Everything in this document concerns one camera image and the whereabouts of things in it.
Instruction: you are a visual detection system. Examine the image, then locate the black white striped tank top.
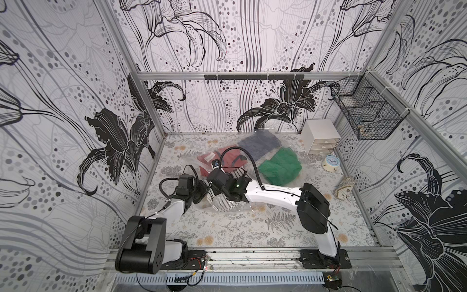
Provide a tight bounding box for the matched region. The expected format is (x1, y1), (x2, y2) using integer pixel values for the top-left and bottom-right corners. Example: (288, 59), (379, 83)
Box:
(206, 171), (243, 212)

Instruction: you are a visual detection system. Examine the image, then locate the red garment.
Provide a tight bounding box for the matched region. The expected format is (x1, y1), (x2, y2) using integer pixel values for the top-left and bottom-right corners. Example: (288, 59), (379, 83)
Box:
(197, 146), (248, 177)

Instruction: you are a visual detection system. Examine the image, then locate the clear plastic vacuum bag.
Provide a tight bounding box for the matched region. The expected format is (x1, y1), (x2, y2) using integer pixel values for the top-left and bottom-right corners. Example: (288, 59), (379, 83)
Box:
(180, 136), (291, 205)

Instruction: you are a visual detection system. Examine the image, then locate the green knit garment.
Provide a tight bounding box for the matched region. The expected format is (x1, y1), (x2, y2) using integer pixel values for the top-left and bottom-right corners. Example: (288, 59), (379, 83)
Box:
(259, 148), (302, 186)

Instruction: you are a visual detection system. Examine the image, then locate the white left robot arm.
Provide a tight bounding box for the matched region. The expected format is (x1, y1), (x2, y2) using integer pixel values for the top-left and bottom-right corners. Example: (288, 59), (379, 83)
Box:
(115, 174), (207, 274)

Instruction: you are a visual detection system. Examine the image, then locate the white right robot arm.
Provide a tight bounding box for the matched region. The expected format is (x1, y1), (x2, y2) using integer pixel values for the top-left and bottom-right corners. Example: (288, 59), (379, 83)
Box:
(207, 169), (340, 258)

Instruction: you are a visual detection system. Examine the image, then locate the dark blue folded garment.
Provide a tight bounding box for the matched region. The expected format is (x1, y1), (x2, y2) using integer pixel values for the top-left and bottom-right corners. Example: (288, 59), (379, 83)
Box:
(238, 130), (282, 161)

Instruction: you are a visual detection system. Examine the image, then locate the white mini drawer cabinet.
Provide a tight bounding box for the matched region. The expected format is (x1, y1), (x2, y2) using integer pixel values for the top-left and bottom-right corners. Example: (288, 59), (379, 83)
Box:
(300, 119), (341, 155)

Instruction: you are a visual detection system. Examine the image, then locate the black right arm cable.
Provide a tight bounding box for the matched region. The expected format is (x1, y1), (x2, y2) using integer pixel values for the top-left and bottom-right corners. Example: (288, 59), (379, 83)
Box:
(218, 146), (265, 191)

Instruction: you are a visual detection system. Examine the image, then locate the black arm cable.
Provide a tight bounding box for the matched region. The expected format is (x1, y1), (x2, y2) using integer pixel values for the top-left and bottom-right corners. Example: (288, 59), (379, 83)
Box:
(158, 164), (199, 201)
(218, 146), (265, 191)

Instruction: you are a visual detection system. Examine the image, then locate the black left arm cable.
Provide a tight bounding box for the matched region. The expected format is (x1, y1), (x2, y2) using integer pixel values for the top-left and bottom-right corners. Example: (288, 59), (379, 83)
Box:
(158, 164), (199, 201)

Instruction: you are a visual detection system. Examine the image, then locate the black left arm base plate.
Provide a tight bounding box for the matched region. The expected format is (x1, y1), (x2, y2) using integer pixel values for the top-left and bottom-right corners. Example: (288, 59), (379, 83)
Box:
(161, 250), (207, 271)

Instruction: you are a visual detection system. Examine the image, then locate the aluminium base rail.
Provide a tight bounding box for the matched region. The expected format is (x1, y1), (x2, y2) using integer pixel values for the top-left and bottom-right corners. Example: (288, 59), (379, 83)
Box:
(105, 246), (406, 273)

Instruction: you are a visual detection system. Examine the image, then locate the white slotted cable duct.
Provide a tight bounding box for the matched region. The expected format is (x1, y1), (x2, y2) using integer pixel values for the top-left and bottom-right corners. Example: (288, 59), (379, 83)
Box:
(115, 271), (325, 286)

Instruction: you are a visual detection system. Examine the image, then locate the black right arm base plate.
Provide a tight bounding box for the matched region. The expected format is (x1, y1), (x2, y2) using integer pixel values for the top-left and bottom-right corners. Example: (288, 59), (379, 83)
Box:
(299, 249), (352, 270)

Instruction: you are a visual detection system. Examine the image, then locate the black wire wall basket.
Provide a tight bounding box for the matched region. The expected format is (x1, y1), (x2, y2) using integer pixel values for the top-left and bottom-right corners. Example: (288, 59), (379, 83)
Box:
(330, 74), (410, 141)

